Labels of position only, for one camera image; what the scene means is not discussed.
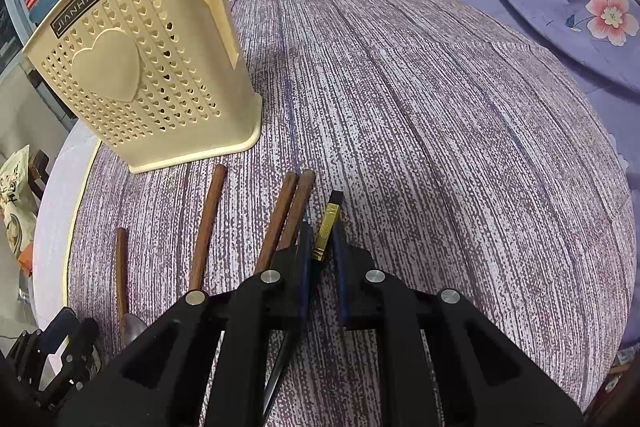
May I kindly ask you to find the black gold chopstick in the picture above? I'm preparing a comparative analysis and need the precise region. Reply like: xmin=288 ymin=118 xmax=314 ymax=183
xmin=262 ymin=191 xmax=344 ymax=425

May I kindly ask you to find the purple striped table mat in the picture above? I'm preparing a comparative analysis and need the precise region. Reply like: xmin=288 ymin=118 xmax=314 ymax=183
xmin=67 ymin=0 xmax=637 ymax=426

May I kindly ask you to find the wooden handled metal spoon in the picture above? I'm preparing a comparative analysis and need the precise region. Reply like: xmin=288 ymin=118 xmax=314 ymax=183
xmin=115 ymin=228 xmax=146 ymax=346

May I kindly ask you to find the purple floral cloth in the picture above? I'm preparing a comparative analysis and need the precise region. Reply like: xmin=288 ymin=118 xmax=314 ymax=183
xmin=391 ymin=0 xmax=640 ymax=353

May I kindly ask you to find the printed snack bag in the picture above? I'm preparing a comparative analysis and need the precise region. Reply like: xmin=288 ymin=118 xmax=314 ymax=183
xmin=0 ymin=145 xmax=38 ymax=277

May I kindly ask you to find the cream plastic utensil holder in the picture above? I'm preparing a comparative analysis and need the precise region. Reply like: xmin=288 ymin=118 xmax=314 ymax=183
xmin=24 ymin=0 xmax=262 ymax=173

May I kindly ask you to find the brown wooden chopstick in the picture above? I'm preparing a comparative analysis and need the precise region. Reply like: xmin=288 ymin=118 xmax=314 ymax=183
xmin=254 ymin=171 xmax=298 ymax=273
xmin=189 ymin=165 xmax=227 ymax=291
xmin=277 ymin=169 xmax=316 ymax=251

